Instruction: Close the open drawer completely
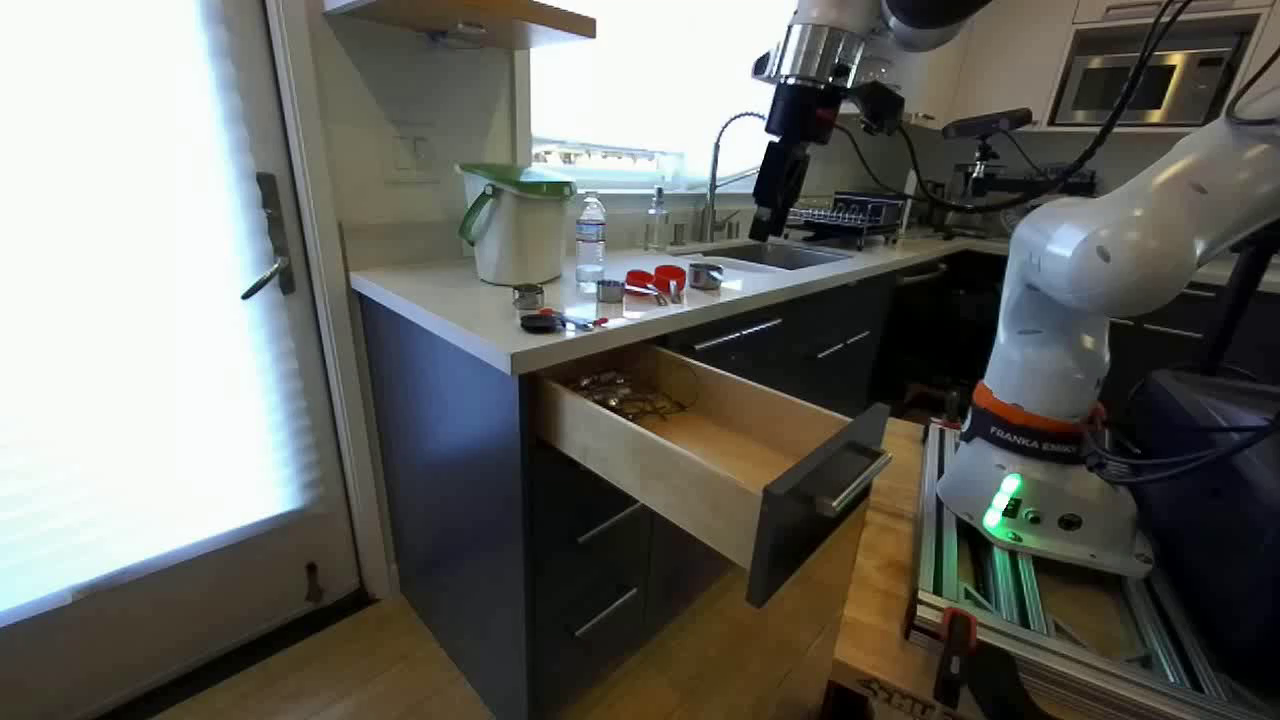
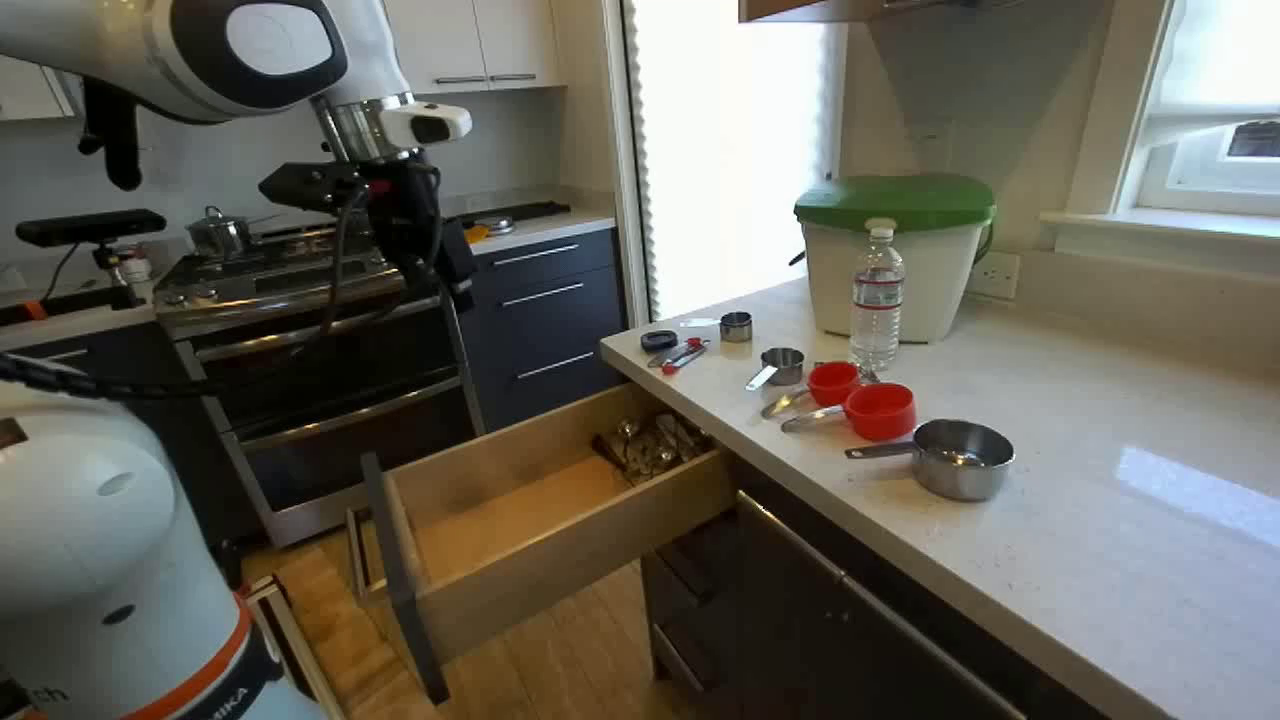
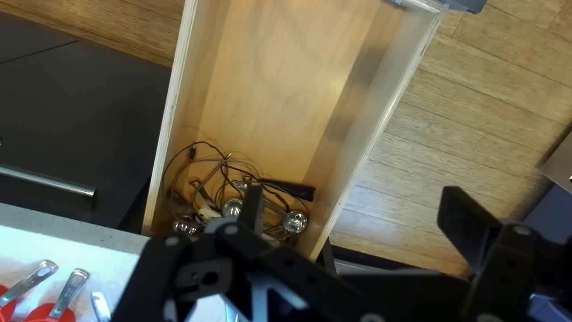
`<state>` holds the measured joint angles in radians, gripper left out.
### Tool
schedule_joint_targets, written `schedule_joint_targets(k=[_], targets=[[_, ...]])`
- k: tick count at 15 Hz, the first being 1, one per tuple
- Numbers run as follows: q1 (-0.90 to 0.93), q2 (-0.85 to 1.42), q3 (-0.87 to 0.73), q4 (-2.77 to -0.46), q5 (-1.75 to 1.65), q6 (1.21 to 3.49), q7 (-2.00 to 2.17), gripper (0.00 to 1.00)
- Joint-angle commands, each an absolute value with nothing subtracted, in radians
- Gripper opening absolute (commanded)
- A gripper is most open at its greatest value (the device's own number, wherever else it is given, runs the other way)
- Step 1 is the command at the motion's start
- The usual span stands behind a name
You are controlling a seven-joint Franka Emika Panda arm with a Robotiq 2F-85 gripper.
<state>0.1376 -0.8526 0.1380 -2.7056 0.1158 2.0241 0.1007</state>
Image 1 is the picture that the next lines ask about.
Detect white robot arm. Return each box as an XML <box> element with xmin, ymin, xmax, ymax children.
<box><xmin>753</xmin><ymin>0</ymin><xmax>1280</xmax><ymax>575</ymax></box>

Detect wooden wall shelf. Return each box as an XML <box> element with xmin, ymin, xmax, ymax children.
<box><xmin>325</xmin><ymin>0</ymin><xmax>598</xmax><ymax>48</ymax></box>

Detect steel microwave oven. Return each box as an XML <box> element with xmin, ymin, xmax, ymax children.
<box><xmin>1054</xmin><ymin>17</ymin><xmax>1256</xmax><ymax>127</ymax></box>

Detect large steel measuring cup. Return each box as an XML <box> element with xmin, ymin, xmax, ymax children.
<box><xmin>690</xmin><ymin>264</ymin><xmax>724</xmax><ymax>291</ymax></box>

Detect wooden drawer with dark front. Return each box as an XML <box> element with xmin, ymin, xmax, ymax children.
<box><xmin>538</xmin><ymin>343</ymin><xmax>889</xmax><ymax>610</ymax></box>

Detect items inside drawer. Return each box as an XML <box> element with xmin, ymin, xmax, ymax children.
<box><xmin>575</xmin><ymin>374</ymin><xmax>680</xmax><ymax>426</ymax></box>

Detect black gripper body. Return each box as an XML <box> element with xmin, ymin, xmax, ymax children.
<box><xmin>753</xmin><ymin>85</ymin><xmax>842</xmax><ymax>216</ymax></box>

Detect black round object on counter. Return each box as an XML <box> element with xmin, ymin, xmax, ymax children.
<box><xmin>522</xmin><ymin>310</ymin><xmax>564</xmax><ymax>337</ymax></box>

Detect kitchen faucet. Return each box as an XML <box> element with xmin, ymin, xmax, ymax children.
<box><xmin>699</xmin><ymin>107</ymin><xmax>763</xmax><ymax>242</ymax></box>

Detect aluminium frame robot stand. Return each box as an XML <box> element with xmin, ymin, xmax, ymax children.
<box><xmin>907</xmin><ymin>419</ymin><xmax>1280</xmax><ymax>720</ymax></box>

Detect black camera on stand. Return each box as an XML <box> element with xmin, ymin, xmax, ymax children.
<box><xmin>942</xmin><ymin>107</ymin><xmax>1034</xmax><ymax>201</ymax></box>

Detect white bin with green lid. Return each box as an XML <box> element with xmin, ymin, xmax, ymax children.
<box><xmin>459</xmin><ymin>164</ymin><xmax>575</xmax><ymax>287</ymax></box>

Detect dark kitchen cabinet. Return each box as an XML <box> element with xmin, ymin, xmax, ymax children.
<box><xmin>353</xmin><ymin>267</ymin><xmax>867</xmax><ymax>720</ymax></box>

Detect small steel measuring cup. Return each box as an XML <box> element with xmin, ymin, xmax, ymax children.
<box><xmin>598</xmin><ymin>279</ymin><xmax>624</xmax><ymax>310</ymax></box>

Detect small red measuring cup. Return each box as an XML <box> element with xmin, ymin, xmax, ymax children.
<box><xmin>624</xmin><ymin>267</ymin><xmax>655</xmax><ymax>300</ymax></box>

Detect white door with handle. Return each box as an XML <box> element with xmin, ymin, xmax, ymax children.
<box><xmin>0</xmin><ymin>0</ymin><xmax>360</xmax><ymax>720</ymax></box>

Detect clear plastic water bottle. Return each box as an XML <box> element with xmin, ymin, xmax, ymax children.
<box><xmin>575</xmin><ymin>192</ymin><xmax>608</xmax><ymax>291</ymax></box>

